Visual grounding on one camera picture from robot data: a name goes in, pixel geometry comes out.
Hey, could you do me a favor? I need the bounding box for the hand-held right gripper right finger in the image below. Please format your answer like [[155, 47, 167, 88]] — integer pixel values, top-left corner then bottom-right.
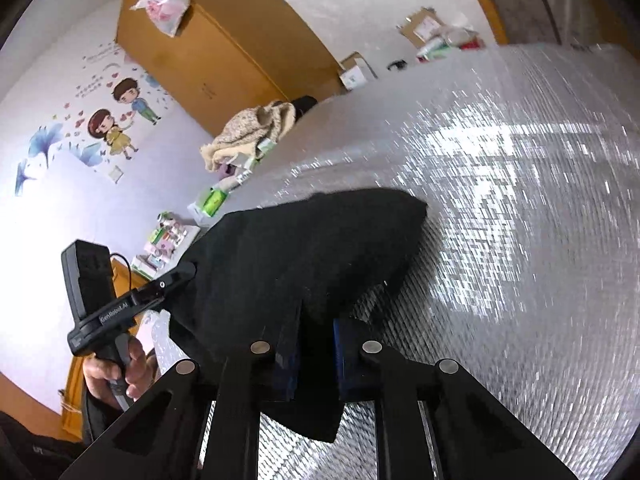
[[332, 317, 581, 480]]

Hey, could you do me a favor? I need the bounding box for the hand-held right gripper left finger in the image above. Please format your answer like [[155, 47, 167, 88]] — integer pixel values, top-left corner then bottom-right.
[[59, 305, 304, 480]]

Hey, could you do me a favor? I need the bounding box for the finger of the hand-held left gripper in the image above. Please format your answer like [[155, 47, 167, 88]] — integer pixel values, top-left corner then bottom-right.
[[134, 260, 198, 302]]

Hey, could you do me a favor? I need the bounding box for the black sweater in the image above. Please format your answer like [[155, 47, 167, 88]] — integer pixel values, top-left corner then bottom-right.
[[167, 187, 430, 444]]

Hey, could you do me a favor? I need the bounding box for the person's left forearm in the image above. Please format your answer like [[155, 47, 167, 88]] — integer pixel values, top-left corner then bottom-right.
[[80, 385, 132, 462]]

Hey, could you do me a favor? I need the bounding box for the person's left hand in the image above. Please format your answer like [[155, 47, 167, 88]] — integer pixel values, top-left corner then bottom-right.
[[81, 336, 152, 403]]

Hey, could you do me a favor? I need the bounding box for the pile of colourful packets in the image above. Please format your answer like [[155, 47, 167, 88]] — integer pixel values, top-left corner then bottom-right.
[[132, 212, 201, 279]]

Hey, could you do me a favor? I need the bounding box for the floral beige quilt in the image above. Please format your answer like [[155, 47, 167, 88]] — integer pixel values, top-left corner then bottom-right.
[[200, 100, 297, 174]]

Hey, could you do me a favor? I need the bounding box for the person's torso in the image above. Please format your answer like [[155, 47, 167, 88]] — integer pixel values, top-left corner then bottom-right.
[[0, 410, 87, 480]]

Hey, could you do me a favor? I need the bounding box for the dark cloth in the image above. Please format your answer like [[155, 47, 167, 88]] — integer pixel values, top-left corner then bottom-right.
[[292, 95, 320, 122]]

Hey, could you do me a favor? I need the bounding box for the silver foil mat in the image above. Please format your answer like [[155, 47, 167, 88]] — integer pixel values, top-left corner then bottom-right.
[[150, 42, 640, 480]]

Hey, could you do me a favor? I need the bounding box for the wooden wardrobe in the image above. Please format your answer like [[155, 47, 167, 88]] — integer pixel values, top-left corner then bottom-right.
[[116, 0, 352, 137]]

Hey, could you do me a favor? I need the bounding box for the pink white plastic bag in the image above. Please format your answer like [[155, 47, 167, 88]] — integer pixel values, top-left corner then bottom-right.
[[129, 0, 192, 38]]

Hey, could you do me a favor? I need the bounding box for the red box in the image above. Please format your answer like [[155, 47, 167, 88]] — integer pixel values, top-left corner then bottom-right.
[[416, 35, 487, 64]]

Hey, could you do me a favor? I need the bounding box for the cardboard box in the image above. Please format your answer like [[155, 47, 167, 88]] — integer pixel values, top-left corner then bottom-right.
[[397, 7, 446, 46]]

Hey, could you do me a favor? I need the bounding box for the clear plastic bag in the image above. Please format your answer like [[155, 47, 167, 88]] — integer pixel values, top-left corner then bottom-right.
[[439, 14, 482, 46]]

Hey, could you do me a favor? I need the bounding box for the black cable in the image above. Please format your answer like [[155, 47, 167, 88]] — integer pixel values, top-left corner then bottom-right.
[[107, 252, 134, 292]]

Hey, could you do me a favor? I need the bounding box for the cartoon wall sticker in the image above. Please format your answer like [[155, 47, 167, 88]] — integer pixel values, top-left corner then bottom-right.
[[14, 42, 176, 197]]

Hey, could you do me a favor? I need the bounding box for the wooden door frame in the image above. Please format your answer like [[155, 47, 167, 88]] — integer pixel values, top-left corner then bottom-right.
[[454, 0, 509, 47]]

